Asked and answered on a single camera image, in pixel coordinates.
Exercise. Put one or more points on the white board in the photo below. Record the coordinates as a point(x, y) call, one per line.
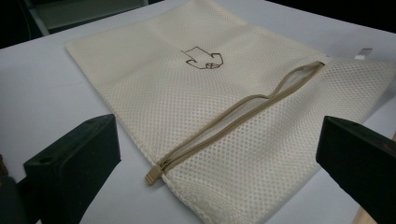
point(46, 93)

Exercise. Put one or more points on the cream mesh laundry bag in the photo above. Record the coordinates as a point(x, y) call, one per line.
point(199, 109)

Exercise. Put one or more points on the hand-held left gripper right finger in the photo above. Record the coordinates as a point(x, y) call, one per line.
point(358, 158)

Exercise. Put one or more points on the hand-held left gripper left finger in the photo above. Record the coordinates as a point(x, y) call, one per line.
point(71, 161)

